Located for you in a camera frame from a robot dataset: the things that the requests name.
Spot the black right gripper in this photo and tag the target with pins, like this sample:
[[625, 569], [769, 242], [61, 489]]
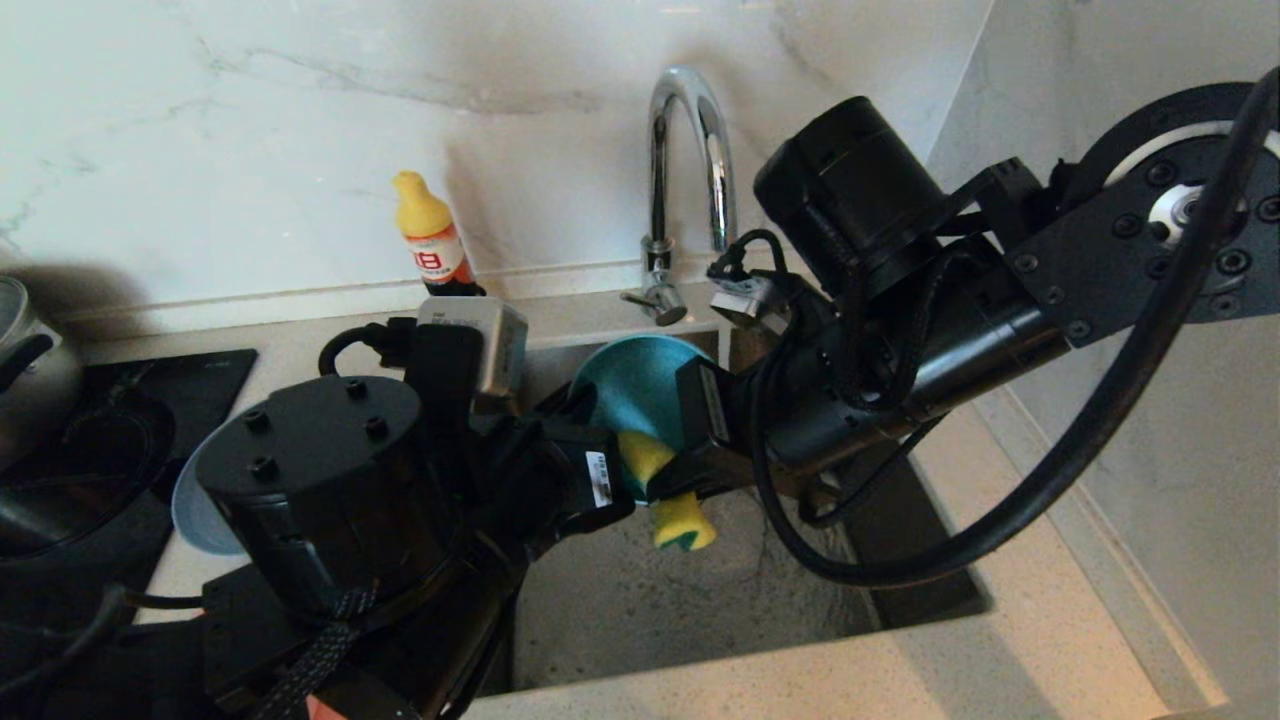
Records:
[[850, 200]]

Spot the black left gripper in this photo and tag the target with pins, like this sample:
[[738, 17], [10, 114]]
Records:
[[320, 490]]

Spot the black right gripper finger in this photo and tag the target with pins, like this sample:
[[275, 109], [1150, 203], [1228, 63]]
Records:
[[700, 475]]

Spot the yellow fish-shaped sponge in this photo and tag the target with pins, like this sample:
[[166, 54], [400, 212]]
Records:
[[675, 520]]

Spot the teal bowl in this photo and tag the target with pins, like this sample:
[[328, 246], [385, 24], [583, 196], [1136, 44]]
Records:
[[630, 385]]

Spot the yellow-capped dish soap bottle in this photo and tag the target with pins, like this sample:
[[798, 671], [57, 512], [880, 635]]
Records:
[[430, 235]]

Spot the stainless steel sink basin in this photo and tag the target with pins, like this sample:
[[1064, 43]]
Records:
[[650, 610]]

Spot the blue plate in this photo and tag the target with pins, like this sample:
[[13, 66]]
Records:
[[195, 510]]

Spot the black induction cooktop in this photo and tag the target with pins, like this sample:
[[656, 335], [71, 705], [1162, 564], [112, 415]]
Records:
[[190, 390]]

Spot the chrome gooseneck faucet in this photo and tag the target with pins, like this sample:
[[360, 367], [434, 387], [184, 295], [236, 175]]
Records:
[[657, 180]]

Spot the black frying pan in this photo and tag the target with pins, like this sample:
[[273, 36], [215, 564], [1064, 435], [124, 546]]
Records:
[[70, 470]]

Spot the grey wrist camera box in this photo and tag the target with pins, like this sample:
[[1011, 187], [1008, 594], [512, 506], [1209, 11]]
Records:
[[495, 345], [750, 300]]

